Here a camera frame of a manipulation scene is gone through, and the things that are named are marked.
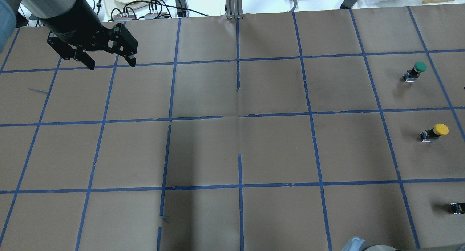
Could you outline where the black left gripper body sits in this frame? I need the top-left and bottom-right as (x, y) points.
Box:
(39, 0), (138, 60)

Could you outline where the yellow push button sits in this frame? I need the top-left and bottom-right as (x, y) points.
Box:
(420, 123), (449, 142)

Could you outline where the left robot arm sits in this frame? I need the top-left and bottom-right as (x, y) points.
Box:
(1, 0), (138, 70)

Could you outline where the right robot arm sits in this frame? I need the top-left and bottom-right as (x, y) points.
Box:
(342, 236), (398, 251)

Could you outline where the green push button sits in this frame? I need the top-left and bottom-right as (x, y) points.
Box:
(403, 62), (427, 83)

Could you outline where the red push button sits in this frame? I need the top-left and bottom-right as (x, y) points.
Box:
(450, 202), (465, 215)

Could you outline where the black power adapter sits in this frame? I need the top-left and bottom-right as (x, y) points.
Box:
(339, 0), (358, 10)

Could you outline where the aluminium frame post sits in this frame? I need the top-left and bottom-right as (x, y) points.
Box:
(225, 0), (244, 20)

